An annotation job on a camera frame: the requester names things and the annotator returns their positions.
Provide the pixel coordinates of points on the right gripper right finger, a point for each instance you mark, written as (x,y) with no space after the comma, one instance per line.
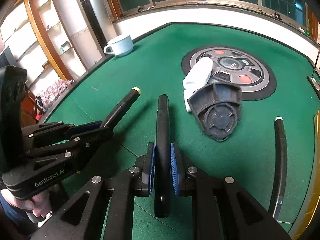
(221,207)

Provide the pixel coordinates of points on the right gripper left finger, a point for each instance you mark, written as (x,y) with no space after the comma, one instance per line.
(103,208)

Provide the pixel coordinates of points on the short black marker yellow cap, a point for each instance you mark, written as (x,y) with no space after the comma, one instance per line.
(121,108)

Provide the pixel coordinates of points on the black marker yellow caps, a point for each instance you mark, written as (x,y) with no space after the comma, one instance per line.
(280,173)

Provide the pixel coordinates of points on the slim white bottle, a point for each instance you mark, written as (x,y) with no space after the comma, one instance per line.
(199,74)

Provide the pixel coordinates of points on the left hand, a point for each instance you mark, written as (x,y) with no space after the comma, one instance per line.
(39,204)

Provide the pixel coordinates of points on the yellow cardboard box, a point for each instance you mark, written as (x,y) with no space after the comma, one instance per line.
(307,213)

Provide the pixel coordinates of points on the white enamel mug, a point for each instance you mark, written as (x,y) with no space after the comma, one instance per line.
(119,46)

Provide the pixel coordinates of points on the black glasses tray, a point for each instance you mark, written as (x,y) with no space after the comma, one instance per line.
(314,83)

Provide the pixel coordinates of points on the round grey control panel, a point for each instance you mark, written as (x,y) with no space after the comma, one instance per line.
(237,67)

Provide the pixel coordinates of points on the standing air conditioner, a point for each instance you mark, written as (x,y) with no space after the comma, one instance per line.
(79,30)

